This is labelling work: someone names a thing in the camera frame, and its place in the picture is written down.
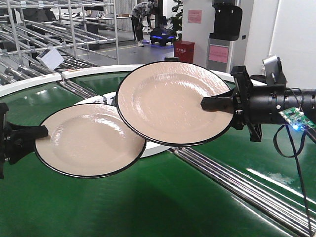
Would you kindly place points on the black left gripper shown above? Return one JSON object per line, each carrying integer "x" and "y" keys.
{"x": 16, "y": 141}

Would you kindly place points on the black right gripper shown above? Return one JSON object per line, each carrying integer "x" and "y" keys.
{"x": 236, "y": 101}

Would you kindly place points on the beige plate black rim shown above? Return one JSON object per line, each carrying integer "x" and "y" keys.
{"x": 161, "y": 102}
{"x": 88, "y": 141}

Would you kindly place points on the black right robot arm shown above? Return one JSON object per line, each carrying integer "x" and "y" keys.
{"x": 253, "y": 106}

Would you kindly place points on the white outer rim left segment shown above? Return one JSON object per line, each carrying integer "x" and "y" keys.
{"x": 27, "y": 83}

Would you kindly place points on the red fire extinguisher cabinet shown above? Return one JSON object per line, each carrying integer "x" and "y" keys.
{"x": 184, "y": 50}

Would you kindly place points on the green circuit board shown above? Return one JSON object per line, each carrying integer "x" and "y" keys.
{"x": 296, "y": 118}

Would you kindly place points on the steel conveyor rollers left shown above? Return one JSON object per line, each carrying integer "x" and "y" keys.
{"x": 77, "y": 89}

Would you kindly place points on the steel conveyor rollers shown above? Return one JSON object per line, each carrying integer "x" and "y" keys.
{"x": 282, "y": 209}
{"x": 77, "y": 89}

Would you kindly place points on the black sensor box on rim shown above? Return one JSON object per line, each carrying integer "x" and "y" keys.
{"x": 171, "y": 59}

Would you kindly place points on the white outer conveyor rim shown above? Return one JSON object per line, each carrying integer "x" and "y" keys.
{"x": 127, "y": 68}

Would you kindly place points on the white box on rack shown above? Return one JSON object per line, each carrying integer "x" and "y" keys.
{"x": 50, "y": 58}

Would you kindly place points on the black and grey kiosk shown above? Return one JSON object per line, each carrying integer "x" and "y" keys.
{"x": 226, "y": 30}

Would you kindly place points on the black mobile robot blue light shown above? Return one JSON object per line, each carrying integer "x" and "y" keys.
{"x": 162, "y": 36}

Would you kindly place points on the pink notice on pillar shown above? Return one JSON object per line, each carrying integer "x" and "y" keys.
{"x": 195, "y": 16}

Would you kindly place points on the green potted plant background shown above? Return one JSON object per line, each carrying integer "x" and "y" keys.
{"x": 176, "y": 19}

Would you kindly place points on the metal roller rack shelving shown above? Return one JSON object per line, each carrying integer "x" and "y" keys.
{"x": 28, "y": 27}

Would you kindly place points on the person bending over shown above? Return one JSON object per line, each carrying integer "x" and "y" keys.
{"x": 139, "y": 12}

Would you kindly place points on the steel conveyor rollers right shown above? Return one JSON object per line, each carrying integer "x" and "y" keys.
{"x": 282, "y": 209}

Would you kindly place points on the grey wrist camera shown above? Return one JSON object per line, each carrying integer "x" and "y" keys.
{"x": 273, "y": 71}

